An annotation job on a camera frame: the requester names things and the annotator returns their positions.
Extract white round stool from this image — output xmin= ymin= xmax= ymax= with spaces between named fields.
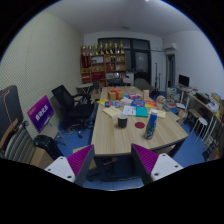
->
xmin=192 ymin=116 xmax=209 ymax=141

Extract white air conditioner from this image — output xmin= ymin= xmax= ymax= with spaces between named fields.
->
xmin=163 ymin=42 xmax=178 ymax=53

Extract orange red booklet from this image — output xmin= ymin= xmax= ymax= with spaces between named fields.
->
xmin=144 ymin=99 xmax=158 ymax=109

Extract blue magazine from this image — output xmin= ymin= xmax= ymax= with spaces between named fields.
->
xmin=104 ymin=100 xmax=123 ymax=108

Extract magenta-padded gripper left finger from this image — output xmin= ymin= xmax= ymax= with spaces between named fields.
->
xmin=44 ymin=143 xmax=96 ymax=187

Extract striped grey chair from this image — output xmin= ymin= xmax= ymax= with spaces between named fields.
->
xmin=0 ymin=84 xmax=36 ymax=164

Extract black office chair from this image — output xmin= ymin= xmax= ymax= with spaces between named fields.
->
xmin=51 ymin=84 xmax=96 ymax=138

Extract potted pink flowers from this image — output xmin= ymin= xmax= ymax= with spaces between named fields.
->
xmin=155 ymin=95 xmax=167 ymax=111

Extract cluttered side desk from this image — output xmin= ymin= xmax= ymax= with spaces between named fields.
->
xmin=174 ymin=84 xmax=224 ymax=148

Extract blue printed booklet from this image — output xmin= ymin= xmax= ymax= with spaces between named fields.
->
xmin=130 ymin=99 xmax=146 ymax=108

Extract yellow gift box red ribbon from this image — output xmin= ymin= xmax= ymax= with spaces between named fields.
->
xmin=107 ymin=87 xmax=125 ymax=102

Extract black bag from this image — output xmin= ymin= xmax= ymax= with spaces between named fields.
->
xmin=33 ymin=134 xmax=64 ymax=161

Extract tan chair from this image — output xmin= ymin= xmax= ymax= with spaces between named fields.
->
xmin=134 ymin=77 xmax=156 ymax=94

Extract purple sign board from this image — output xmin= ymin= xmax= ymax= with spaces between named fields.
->
xmin=26 ymin=95 xmax=55 ymax=134

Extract flat round red coaster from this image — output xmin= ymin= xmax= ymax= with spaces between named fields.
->
xmin=134 ymin=121 xmax=146 ymax=130

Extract blue white-capped drink bottle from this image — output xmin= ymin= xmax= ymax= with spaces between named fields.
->
xmin=143 ymin=108 xmax=159 ymax=141

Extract black computer monitor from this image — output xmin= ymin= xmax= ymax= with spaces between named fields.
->
xmin=178 ymin=73 xmax=191 ymax=88

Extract wooden shelf unit with trophies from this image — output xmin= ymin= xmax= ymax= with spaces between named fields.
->
xmin=79 ymin=40 xmax=128 ymax=84

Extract teal notebook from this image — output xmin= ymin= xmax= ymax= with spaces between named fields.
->
xmin=135 ymin=106 xmax=149 ymax=118

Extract yellow book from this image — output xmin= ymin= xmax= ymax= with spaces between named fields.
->
xmin=148 ymin=108 xmax=167 ymax=119

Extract small round white table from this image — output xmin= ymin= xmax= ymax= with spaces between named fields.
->
xmin=75 ymin=83 xmax=94 ymax=98

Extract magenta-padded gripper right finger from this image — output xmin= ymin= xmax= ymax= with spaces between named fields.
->
xmin=130 ymin=143 xmax=184 ymax=186

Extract black mug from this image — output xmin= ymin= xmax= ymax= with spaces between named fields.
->
xmin=117 ymin=113 xmax=129 ymax=129

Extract black framed glass door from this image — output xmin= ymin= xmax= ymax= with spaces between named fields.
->
xmin=97 ymin=37 xmax=152 ymax=84

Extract pink box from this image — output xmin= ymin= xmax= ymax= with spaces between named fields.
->
xmin=127 ymin=93 xmax=143 ymax=100

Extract white paper sheet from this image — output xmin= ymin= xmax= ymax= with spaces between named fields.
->
xmin=122 ymin=104 xmax=137 ymax=117

